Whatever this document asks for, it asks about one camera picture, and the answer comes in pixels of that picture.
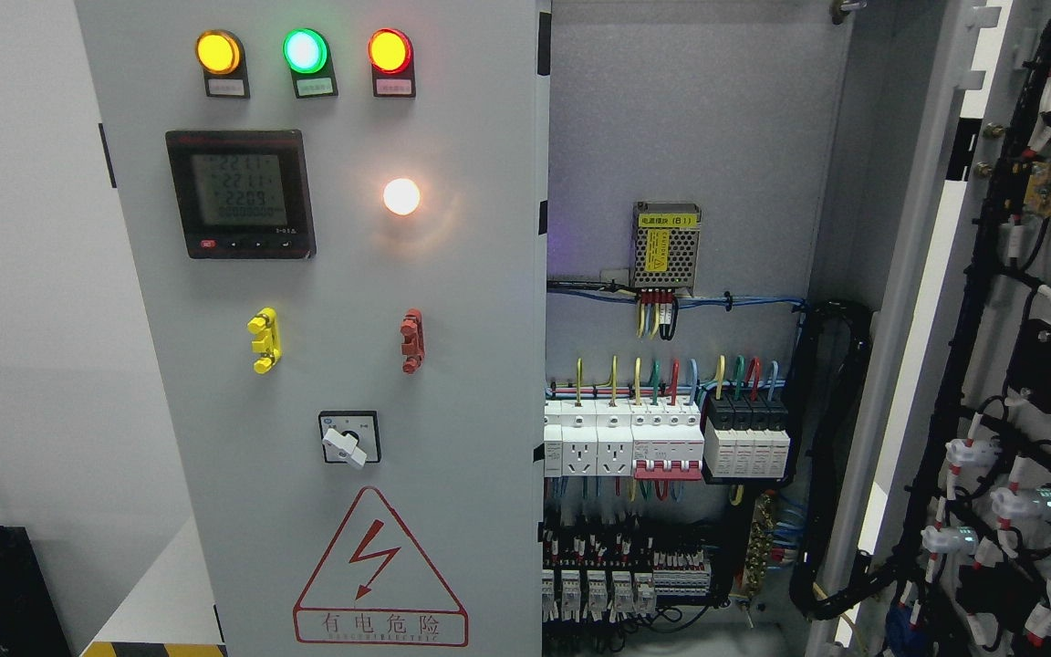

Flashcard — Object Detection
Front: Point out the grey cabinet door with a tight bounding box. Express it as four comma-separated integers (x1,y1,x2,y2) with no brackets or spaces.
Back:
856,1,1051,656
76,1,549,656

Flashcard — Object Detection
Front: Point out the green indicator light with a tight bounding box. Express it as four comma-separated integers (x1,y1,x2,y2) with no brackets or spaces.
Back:
281,26,338,99

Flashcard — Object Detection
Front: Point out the metal mesh power supply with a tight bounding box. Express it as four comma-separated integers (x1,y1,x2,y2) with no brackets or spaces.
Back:
630,201,702,291

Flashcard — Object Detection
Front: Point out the grey electrical cabinet body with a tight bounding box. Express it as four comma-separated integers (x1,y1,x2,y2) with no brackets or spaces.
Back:
494,1,983,654

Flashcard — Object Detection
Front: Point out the black digital power meter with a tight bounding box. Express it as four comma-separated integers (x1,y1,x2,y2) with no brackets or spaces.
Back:
164,130,317,259

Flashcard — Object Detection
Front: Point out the yellow terminal post block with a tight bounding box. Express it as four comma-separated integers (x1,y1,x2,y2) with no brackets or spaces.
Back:
246,307,281,375

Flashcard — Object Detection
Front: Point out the white rotary selector switch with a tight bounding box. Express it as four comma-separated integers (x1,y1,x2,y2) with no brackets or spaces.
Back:
317,411,382,470

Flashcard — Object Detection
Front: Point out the yellow indicator light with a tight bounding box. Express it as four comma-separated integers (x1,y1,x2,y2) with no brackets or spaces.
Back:
193,29,250,99

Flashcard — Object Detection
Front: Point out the white glowing indicator light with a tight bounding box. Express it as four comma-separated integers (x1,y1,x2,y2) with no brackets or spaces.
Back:
382,176,421,215

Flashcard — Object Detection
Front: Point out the black right cable harness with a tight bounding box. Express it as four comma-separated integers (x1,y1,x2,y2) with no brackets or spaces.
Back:
787,299,875,621

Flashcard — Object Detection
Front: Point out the black white surge protector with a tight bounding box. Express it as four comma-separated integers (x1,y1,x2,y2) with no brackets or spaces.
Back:
703,394,794,484

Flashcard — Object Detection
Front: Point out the red indicator light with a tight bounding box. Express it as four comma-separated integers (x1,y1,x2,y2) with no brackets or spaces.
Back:
368,28,416,99

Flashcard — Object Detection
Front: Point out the red electric hazard warning sticker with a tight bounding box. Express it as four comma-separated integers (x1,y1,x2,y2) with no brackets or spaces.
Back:
293,486,470,648

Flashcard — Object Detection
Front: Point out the red terminal post block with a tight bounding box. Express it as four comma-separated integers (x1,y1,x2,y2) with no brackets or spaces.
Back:
400,308,425,374

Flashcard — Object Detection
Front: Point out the white socket breaker row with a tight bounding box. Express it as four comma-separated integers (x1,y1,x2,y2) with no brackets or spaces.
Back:
542,398,704,481

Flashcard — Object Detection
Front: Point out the black relay terminal row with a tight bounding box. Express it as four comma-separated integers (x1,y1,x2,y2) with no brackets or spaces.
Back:
537,516,717,624

